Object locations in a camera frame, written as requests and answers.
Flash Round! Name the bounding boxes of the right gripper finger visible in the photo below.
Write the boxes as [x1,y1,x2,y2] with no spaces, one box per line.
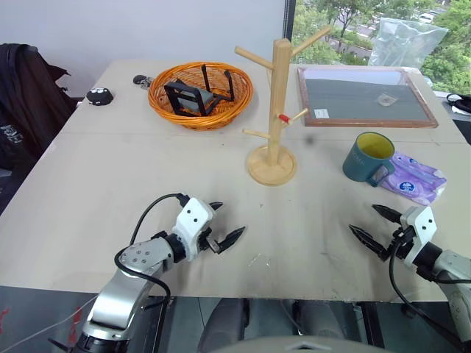
[371,204,404,225]
[347,224,392,263]

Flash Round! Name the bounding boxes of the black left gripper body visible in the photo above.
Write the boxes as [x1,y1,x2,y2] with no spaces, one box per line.
[196,227,222,255]

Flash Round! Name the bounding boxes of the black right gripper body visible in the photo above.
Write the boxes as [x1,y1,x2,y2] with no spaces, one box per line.
[386,224,417,260]

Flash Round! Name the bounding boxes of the wooden mug tree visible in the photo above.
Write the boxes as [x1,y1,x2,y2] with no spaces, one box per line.
[234,25,332,187]

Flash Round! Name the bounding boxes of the purple tissue pack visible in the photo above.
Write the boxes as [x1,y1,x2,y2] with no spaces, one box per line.
[378,151,448,206]

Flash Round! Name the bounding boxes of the teal mug yellow inside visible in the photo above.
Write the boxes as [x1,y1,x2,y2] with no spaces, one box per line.
[342,132,397,188]

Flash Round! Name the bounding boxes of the black folding stand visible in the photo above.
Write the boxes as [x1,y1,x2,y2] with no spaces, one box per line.
[163,63,236,118]

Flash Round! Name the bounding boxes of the orange woven basket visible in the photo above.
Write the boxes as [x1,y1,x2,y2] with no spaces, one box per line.
[147,61,255,131]

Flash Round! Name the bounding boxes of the wood framed blackboard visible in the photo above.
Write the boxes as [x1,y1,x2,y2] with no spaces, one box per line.
[296,65,439,129]

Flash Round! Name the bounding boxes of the small black key fob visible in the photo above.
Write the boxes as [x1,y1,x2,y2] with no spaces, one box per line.
[132,74,155,90]

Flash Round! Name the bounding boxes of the black round object white dots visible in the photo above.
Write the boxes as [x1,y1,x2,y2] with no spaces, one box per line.
[85,87,114,107]

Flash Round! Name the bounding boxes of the clear plastic bag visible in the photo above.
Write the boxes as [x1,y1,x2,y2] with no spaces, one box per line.
[367,16,450,69]

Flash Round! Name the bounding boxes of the black jacket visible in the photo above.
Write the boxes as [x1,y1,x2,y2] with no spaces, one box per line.
[0,43,77,171]

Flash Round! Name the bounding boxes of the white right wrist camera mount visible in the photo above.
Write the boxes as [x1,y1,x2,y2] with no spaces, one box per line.
[398,205,439,274]

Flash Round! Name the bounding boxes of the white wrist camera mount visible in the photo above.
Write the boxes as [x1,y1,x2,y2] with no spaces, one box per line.
[398,205,439,274]
[171,197,219,263]

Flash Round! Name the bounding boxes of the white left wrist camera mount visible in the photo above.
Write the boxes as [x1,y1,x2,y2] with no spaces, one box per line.
[171,197,219,263]

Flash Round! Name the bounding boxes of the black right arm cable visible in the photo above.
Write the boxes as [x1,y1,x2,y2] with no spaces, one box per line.
[388,227,471,347]

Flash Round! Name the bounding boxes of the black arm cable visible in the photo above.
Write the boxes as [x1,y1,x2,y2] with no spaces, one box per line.
[113,192,193,307]
[388,227,471,347]

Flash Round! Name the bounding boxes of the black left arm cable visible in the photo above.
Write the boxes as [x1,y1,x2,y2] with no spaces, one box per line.
[113,192,193,307]

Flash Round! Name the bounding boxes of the black cable coil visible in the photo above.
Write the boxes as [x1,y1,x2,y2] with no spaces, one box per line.
[445,92,471,115]

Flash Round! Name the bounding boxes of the thin white wire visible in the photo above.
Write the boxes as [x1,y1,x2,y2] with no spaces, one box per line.
[0,293,99,353]

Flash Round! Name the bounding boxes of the dark window frame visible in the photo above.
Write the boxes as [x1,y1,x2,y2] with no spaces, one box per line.
[283,0,297,42]

